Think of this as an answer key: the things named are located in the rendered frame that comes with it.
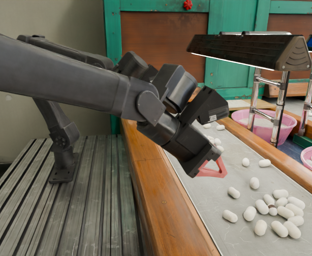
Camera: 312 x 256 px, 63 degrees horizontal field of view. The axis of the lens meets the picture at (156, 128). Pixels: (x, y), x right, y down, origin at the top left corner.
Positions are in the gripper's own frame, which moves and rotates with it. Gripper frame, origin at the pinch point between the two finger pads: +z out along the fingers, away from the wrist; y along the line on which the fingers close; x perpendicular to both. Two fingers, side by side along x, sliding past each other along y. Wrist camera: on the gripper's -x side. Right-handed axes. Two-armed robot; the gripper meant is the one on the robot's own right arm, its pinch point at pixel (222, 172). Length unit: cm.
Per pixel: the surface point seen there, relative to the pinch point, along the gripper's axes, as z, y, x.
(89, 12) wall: -47, 165, -13
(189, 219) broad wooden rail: 0.7, -1.2, 11.3
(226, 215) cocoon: 7.9, -0.3, 6.6
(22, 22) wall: -78, 167, 22
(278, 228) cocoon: 13.8, -6.3, 1.3
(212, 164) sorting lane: 14.3, 23.6, 3.0
